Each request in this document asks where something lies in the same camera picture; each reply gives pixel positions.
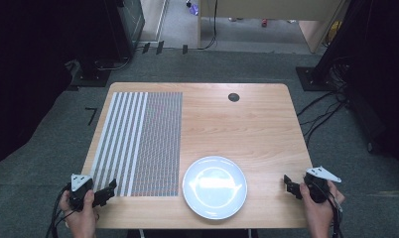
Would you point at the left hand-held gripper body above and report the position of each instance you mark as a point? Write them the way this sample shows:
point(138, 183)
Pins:
point(80, 190)

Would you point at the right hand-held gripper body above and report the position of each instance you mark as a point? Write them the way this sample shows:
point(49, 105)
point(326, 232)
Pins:
point(316, 185)

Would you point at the person's left hand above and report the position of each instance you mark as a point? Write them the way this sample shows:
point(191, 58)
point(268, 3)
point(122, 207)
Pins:
point(83, 218)

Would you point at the person's right hand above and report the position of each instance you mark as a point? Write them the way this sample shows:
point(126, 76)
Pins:
point(315, 211)

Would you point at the grey striped placemat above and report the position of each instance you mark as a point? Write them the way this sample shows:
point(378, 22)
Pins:
point(148, 142)

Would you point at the white round plate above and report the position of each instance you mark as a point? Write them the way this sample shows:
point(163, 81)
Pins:
point(214, 188)

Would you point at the black stand base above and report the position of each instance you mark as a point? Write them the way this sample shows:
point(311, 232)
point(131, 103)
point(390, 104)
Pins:
point(311, 79)
point(90, 74)

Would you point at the black curtain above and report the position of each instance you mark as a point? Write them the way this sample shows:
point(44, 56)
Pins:
point(379, 66)
point(32, 66)

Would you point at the yellow object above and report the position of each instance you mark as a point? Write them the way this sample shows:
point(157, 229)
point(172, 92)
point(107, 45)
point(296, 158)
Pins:
point(334, 31)

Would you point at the red small object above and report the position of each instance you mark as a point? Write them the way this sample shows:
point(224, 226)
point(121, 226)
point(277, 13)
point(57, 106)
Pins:
point(264, 22)

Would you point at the dark glass cabinet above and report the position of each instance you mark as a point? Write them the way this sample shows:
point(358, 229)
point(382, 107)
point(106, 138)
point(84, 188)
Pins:
point(131, 20)

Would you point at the light wooden cabinet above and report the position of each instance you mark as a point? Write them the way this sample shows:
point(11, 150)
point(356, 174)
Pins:
point(270, 8)

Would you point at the purple small object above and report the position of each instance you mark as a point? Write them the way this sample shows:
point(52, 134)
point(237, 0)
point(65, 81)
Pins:
point(194, 9)

